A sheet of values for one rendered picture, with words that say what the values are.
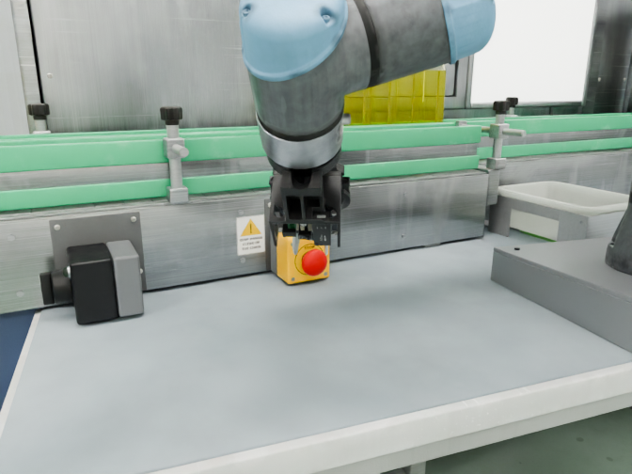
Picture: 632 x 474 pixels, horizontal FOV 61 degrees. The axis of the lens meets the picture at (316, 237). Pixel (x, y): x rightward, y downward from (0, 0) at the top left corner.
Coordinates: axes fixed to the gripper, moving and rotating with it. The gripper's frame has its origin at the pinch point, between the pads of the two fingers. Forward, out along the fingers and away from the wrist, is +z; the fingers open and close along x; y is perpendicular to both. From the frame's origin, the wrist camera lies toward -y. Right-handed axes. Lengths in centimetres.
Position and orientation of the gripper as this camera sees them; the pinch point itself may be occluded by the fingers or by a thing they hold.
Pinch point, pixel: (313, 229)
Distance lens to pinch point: 67.5
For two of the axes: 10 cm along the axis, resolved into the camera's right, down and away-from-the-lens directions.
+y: -0.4, 8.7, -4.8
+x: 10.0, 0.2, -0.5
